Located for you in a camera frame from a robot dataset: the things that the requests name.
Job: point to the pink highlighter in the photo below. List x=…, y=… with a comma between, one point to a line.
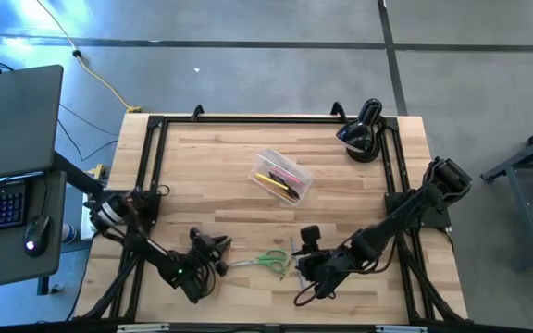
x=289, y=177

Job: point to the clear plastic supply box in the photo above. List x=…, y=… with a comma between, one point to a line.
x=259, y=168

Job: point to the black computer mouse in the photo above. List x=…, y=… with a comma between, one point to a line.
x=36, y=236

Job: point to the olive green crayon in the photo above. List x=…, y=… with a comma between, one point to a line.
x=287, y=269

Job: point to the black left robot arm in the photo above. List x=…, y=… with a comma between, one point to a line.
x=155, y=256

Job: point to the black aluminium table frame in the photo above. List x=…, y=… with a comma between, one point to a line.
x=271, y=119

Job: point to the grey laptop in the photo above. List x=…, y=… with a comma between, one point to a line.
x=12, y=120

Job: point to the black desk lamp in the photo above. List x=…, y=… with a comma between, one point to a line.
x=361, y=134

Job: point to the blue pencil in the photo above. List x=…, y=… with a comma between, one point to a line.
x=293, y=245

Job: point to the black pen red end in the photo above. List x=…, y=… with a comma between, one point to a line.
x=294, y=193

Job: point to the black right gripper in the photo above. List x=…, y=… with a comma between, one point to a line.
x=324, y=270

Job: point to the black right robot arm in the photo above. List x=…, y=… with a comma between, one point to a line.
x=400, y=217

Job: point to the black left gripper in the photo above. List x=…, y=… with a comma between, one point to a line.
x=208, y=254

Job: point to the silver metal bracket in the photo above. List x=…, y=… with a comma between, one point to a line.
x=400, y=329
x=141, y=328

